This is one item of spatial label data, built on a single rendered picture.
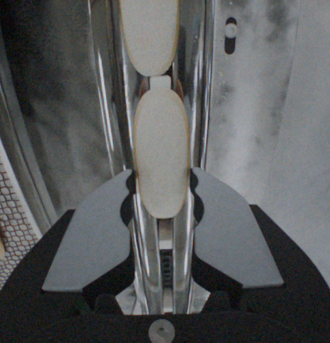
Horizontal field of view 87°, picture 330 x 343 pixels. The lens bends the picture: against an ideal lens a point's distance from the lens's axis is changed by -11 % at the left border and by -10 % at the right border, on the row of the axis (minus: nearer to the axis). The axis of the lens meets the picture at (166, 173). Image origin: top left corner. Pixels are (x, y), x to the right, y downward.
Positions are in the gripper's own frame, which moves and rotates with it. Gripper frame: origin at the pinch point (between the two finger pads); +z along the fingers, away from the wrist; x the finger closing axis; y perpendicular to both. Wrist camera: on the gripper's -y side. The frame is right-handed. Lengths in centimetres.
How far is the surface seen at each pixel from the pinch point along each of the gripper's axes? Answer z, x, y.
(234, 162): 2.8, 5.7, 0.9
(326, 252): 6.9, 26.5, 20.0
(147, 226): 4.0, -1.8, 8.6
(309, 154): 7.0, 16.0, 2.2
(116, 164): 2.8, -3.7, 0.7
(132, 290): 6.9, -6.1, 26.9
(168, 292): 4.2, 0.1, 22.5
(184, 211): 4.0, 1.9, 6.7
